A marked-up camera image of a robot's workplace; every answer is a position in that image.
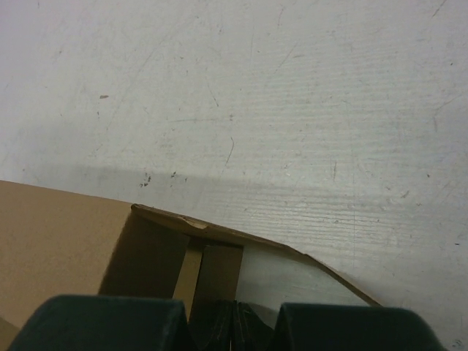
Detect cardboard box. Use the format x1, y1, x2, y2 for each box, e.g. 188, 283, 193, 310
1, 181, 377, 350

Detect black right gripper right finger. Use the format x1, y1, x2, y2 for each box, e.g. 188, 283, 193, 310
232, 303, 444, 350

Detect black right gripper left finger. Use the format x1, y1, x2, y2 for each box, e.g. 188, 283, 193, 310
8, 295, 233, 350

